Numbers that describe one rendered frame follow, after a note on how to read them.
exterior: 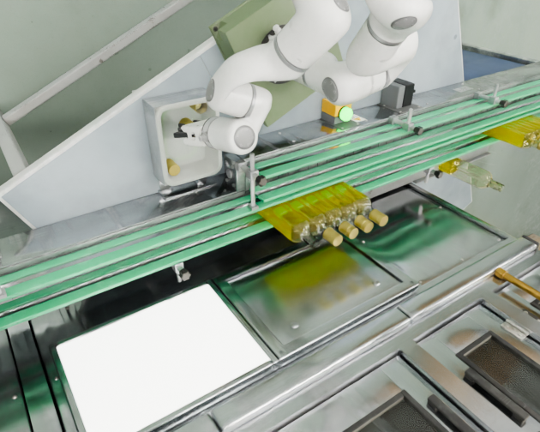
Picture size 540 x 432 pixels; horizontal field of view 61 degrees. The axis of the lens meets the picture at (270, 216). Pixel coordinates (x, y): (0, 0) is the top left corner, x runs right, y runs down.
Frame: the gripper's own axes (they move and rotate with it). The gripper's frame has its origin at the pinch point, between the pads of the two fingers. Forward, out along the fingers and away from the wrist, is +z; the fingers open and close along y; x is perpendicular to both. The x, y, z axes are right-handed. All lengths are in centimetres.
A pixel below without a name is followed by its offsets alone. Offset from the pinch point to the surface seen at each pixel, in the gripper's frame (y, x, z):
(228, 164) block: 10.5, -12.9, 3.7
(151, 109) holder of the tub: -8.4, 6.5, 2.0
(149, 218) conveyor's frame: -15.4, -20.7, 2.8
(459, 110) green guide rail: 102, -16, -5
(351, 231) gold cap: 30, -33, -24
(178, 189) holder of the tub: -3.0, -18.1, 11.3
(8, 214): -46, -25, 67
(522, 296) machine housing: 67, -59, -50
